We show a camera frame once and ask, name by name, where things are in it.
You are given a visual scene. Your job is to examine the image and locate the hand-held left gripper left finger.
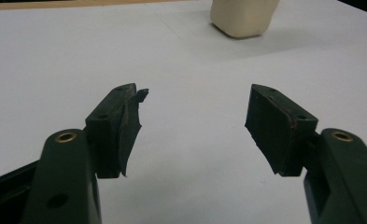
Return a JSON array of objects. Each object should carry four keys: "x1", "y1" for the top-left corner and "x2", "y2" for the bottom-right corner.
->
[{"x1": 85, "y1": 82, "x2": 150, "y2": 180}]

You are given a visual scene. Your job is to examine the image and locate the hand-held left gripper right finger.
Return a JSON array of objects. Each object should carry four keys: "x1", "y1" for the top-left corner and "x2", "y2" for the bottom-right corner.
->
[{"x1": 244, "y1": 83, "x2": 319, "y2": 177}]

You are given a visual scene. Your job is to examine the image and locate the beige container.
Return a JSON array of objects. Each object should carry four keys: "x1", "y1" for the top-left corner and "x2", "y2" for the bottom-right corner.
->
[{"x1": 209, "y1": 0, "x2": 281, "y2": 39}]

